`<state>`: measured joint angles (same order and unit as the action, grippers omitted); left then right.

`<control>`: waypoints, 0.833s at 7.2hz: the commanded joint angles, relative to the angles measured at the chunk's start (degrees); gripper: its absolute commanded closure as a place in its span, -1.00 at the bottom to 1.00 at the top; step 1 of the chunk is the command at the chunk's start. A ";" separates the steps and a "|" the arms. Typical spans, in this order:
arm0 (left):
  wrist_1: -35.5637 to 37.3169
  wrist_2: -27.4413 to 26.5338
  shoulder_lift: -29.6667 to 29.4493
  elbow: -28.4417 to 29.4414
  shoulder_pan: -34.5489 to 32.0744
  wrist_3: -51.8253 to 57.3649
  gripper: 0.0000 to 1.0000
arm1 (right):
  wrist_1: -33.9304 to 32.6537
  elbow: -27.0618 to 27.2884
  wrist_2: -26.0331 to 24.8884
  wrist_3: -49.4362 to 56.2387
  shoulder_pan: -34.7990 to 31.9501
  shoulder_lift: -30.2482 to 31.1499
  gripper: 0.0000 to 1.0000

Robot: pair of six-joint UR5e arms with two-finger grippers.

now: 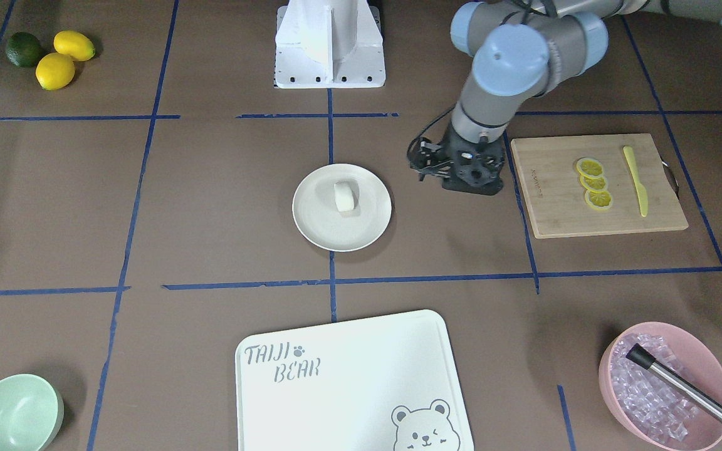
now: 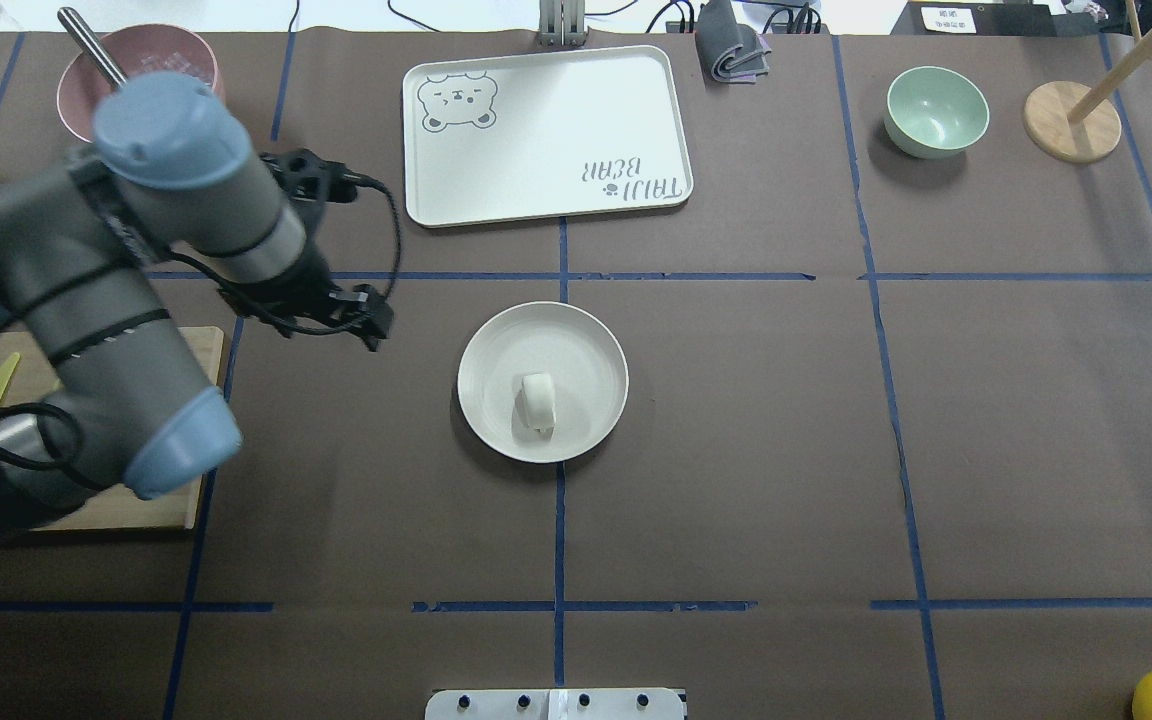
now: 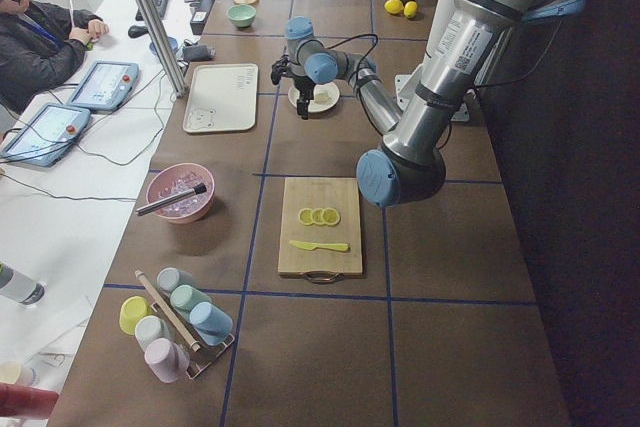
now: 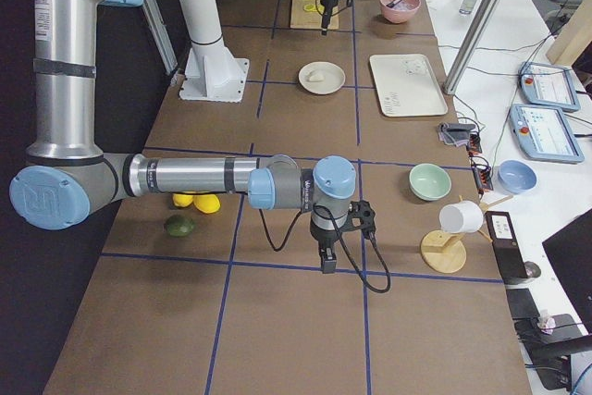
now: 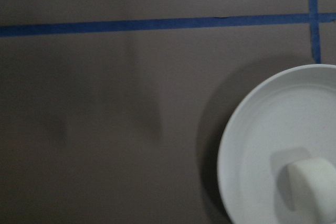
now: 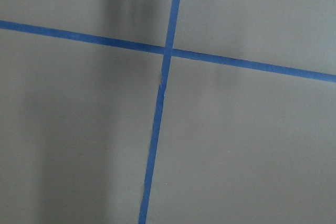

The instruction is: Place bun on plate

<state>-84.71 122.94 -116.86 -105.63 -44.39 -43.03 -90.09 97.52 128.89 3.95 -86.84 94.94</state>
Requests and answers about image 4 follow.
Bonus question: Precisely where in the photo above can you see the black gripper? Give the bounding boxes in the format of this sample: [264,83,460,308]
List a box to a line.
[310,200,375,274]
[320,0,353,35]

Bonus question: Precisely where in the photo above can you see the cream round plate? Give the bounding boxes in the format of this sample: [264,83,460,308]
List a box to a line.
[298,61,346,95]

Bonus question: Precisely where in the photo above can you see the white bear tray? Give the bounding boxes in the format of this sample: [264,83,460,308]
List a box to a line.
[369,54,448,117]

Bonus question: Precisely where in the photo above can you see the lemon slice top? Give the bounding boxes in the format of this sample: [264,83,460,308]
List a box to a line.
[303,4,318,12]

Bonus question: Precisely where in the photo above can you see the bamboo cutting board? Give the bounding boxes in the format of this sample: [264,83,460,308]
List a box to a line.
[290,0,323,30]

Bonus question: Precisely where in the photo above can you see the pink bowl with ice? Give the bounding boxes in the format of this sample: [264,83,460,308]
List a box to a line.
[379,0,422,24]

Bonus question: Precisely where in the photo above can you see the wooden mug stand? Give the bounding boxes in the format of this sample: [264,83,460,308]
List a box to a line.
[420,195,512,274]

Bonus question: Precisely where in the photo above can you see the green bowl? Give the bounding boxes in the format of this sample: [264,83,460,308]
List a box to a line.
[409,163,451,202]

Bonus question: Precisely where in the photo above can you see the yellow lemon far one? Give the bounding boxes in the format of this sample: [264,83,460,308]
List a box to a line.
[192,193,221,215]

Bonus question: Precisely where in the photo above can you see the white mug on stand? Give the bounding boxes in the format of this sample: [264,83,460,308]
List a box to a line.
[438,201,484,233]

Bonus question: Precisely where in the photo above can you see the green lime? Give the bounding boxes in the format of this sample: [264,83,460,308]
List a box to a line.
[164,215,195,238]

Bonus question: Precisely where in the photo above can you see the yellow lemon near lime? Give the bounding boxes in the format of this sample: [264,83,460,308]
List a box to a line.
[172,193,193,208]

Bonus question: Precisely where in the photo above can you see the orange black electronics board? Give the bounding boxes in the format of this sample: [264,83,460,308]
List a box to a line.
[466,133,493,196]

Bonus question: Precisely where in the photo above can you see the black box white label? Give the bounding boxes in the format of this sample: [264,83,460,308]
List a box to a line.
[485,210,528,285]

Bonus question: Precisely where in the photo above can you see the blue bowl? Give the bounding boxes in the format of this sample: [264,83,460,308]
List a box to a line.
[497,160,537,194]

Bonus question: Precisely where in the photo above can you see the teach pendant far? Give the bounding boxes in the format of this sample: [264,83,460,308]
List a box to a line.
[518,62,581,113]

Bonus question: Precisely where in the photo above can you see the teach pendant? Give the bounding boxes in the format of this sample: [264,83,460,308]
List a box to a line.
[518,62,581,113]
[510,104,585,164]

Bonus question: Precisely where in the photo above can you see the black monitor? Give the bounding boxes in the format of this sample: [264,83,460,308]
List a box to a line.
[543,210,592,326]

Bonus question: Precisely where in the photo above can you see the teach pendant near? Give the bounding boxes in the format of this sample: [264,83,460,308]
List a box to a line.
[510,104,585,164]

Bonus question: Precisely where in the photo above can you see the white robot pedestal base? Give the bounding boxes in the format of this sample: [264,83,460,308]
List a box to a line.
[179,0,250,103]

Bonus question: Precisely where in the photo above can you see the aluminium frame post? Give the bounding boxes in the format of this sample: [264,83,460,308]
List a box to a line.
[442,0,500,95]

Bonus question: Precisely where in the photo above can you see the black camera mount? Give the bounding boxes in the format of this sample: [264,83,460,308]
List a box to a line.
[506,289,591,394]

